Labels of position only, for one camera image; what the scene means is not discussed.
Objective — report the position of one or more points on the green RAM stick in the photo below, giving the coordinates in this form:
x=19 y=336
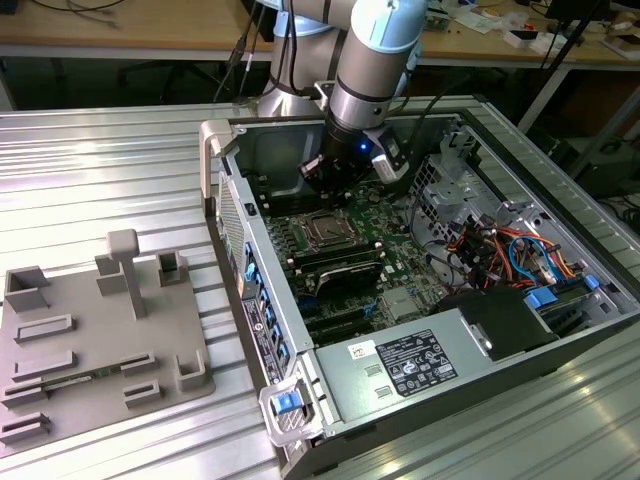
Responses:
x=85 y=375

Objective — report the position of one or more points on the small white box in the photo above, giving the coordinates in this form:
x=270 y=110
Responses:
x=542 y=46

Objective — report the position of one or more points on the black graphics card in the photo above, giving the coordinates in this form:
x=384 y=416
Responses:
x=350 y=280

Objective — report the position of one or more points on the wooden desk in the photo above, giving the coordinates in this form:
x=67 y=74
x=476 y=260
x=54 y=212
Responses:
x=150 y=25

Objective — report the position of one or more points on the silver drive cage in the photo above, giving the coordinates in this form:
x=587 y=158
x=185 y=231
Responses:
x=452 y=195

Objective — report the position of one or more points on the grey power supply unit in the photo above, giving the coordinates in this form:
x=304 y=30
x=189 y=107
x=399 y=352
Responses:
x=350 y=385

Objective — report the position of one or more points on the green motherboard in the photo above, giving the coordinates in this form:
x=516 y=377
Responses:
x=400 y=280

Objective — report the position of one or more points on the small blue clip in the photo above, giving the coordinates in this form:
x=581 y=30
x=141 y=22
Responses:
x=590 y=282

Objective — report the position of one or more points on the open grey PC case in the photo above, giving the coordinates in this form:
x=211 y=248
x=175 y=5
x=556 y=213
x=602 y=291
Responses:
x=500 y=395

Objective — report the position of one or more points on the grey parts rack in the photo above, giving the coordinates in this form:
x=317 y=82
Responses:
x=90 y=325

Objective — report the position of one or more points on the black plastic shroud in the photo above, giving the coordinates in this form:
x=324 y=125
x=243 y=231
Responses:
x=495 y=315

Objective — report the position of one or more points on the blue disk carrier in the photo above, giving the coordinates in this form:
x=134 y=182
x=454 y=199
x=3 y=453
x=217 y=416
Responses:
x=541 y=298

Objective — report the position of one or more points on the white tray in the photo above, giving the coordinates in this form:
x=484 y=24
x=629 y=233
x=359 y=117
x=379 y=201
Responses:
x=622 y=47

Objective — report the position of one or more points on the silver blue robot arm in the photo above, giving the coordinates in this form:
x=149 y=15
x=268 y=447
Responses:
x=370 y=75

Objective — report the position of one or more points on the silver green CPU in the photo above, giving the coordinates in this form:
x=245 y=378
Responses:
x=325 y=227

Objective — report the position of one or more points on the blue case latch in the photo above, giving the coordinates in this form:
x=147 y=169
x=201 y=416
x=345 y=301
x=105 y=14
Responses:
x=283 y=405

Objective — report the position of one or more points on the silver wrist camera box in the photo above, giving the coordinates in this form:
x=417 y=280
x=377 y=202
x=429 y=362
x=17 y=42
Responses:
x=390 y=170

